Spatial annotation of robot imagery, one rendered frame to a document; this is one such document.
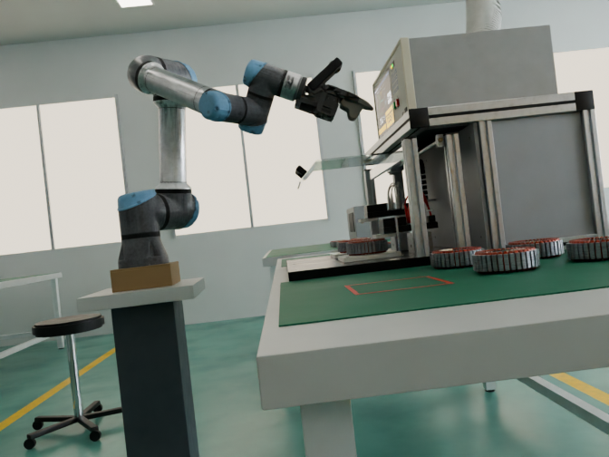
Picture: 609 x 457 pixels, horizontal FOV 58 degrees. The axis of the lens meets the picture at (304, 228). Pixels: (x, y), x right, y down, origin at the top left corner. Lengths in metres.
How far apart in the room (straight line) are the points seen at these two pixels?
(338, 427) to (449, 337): 0.14
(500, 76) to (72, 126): 5.68
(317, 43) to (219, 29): 1.11
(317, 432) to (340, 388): 0.07
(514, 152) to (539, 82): 0.25
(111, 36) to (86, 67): 0.45
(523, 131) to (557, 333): 0.90
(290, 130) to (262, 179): 0.65
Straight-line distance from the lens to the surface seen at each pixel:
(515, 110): 1.41
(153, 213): 1.73
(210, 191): 6.28
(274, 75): 1.55
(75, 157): 6.67
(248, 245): 6.22
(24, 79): 7.05
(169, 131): 1.82
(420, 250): 1.32
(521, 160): 1.41
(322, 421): 0.57
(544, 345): 0.57
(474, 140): 1.38
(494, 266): 0.99
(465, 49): 1.53
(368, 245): 1.45
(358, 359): 0.52
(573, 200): 1.46
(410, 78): 1.47
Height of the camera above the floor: 0.85
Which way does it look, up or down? 1 degrees up
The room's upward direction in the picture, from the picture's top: 6 degrees counter-clockwise
